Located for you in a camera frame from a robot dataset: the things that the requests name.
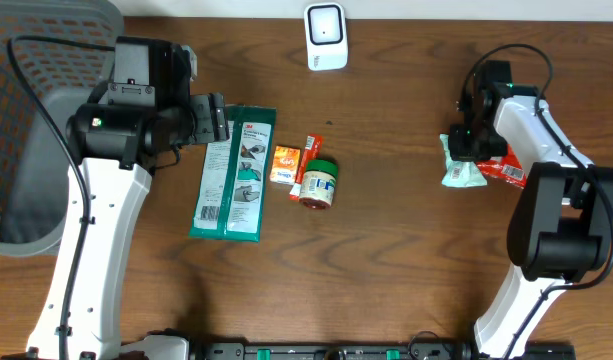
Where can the green white packet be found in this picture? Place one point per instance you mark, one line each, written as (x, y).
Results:
(231, 194)

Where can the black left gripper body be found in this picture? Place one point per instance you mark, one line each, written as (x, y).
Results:
(211, 121)

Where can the pale green tissue pack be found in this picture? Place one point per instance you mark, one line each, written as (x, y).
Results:
(460, 174)

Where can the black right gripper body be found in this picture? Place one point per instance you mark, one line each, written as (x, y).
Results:
(475, 142)

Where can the green lid seasoning jar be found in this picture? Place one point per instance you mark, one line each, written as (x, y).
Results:
(318, 184)

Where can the small orange carton box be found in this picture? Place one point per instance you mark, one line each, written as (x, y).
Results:
(285, 165)

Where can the red snack bag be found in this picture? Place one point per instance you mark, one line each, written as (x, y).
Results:
(506, 168)

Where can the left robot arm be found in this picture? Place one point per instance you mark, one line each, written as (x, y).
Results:
(111, 144)

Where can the grey plastic mesh basket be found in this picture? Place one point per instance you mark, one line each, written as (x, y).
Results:
(44, 58)

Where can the white barcode scanner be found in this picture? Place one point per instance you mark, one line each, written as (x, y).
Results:
(326, 36)

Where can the small red stick packet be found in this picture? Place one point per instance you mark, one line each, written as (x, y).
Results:
(311, 151)

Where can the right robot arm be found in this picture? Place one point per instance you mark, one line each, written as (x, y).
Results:
(560, 236)

